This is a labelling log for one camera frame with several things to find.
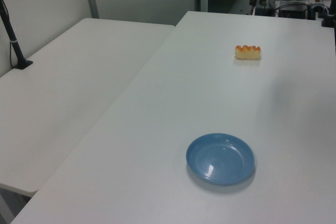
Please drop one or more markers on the black pole with clamp foot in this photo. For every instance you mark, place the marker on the black pole with clamp foot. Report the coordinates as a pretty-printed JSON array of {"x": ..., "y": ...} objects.
[{"x": 16, "y": 48}]

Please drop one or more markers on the black electronics box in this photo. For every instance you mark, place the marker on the black electronics box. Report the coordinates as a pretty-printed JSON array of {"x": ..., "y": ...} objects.
[{"x": 292, "y": 11}]

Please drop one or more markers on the white side table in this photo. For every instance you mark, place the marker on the white side table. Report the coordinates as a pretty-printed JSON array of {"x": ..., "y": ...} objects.
[{"x": 65, "y": 90}]

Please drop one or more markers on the blue round plate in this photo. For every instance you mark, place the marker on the blue round plate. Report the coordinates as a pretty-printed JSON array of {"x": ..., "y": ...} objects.
[{"x": 220, "y": 159}]

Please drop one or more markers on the orange glazed bread loaf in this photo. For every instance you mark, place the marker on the orange glazed bread loaf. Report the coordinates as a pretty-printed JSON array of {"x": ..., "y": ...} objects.
[{"x": 248, "y": 53}]

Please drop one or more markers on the black pole mount with bracket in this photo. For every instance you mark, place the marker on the black pole mount with bracket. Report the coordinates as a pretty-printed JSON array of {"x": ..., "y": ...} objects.
[{"x": 329, "y": 18}]

